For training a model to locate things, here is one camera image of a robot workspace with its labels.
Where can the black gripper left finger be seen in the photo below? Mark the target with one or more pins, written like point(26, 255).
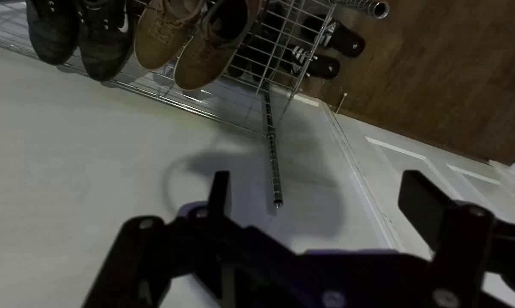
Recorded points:
point(132, 256)

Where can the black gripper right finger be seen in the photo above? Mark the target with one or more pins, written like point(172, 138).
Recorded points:
point(462, 239)

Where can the white panelled door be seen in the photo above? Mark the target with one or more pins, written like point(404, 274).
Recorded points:
point(438, 171)

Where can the black sneaker white swoosh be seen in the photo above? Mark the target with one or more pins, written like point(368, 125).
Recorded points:
point(105, 39)

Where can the brown suede boot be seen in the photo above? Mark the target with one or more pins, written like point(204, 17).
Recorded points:
point(211, 51)
point(163, 34)

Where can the black slide sandal white stripes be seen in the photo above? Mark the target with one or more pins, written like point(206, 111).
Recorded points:
point(344, 37)
point(319, 65)

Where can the dark grey sneaker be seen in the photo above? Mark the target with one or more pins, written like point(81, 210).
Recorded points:
point(52, 27)

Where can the white door frame trim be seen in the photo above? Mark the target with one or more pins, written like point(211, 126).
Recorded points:
point(348, 171)

